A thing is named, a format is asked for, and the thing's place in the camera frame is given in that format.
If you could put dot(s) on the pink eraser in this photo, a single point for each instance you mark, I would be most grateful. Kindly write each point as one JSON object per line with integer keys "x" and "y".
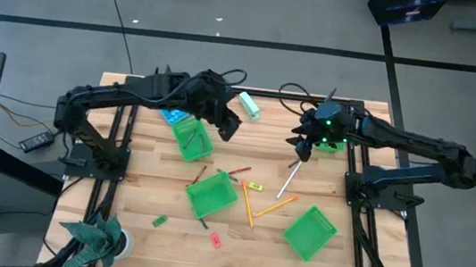
{"x": 215, "y": 240}

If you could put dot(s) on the black power adapter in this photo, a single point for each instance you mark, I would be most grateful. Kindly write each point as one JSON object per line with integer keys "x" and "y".
{"x": 37, "y": 142}

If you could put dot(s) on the yellow eraser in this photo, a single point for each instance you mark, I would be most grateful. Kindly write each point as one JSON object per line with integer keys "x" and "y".
{"x": 255, "y": 186}

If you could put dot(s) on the green eraser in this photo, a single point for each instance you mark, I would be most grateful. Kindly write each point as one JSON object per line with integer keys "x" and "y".
{"x": 159, "y": 221}

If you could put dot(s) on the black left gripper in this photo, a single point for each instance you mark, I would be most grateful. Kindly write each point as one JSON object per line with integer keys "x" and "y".
{"x": 212, "y": 99}

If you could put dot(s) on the red pen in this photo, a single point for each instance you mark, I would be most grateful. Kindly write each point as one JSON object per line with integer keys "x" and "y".
{"x": 199, "y": 175}

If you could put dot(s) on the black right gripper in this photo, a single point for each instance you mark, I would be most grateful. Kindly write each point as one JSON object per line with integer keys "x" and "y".
{"x": 326, "y": 130}

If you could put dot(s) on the red crayon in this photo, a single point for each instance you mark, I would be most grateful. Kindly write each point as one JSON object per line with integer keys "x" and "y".
{"x": 239, "y": 170}

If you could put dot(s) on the black frame clamp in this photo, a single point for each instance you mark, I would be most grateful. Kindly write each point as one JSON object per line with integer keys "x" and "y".
{"x": 167, "y": 70}
{"x": 331, "y": 95}

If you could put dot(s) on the dark green marker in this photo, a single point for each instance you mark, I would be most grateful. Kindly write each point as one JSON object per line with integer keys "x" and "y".
{"x": 203, "y": 223}

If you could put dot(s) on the artificial plant in white pot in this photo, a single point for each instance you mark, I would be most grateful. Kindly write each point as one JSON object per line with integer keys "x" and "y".
{"x": 93, "y": 236}

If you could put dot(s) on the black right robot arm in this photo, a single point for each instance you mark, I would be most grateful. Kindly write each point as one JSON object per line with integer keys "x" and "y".
{"x": 412, "y": 138}

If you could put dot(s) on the silver grey pen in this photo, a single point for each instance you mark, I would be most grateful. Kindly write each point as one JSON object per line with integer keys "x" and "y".
{"x": 289, "y": 180}

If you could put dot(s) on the black equipment case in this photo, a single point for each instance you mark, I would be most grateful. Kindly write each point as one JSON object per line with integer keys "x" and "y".
{"x": 402, "y": 8}

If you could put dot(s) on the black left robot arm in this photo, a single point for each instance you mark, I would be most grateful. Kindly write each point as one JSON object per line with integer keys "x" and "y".
{"x": 112, "y": 91}

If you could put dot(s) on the dark green crayon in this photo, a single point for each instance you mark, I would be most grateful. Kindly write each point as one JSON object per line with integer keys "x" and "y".
{"x": 226, "y": 175}
{"x": 293, "y": 163}

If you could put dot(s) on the yellow pencil with pink eraser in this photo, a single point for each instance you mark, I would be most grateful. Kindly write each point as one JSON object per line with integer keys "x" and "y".
{"x": 248, "y": 204}
{"x": 275, "y": 206}

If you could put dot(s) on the dark pen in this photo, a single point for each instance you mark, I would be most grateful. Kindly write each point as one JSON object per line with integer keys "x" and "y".
{"x": 190, "y": 138}

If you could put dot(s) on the mint green stapler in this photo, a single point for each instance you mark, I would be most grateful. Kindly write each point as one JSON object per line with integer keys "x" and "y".
{"x": 248, "y": 105}

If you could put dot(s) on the light blue calculator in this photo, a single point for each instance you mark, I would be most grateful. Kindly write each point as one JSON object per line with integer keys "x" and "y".
{"x": 173, "y": 117}

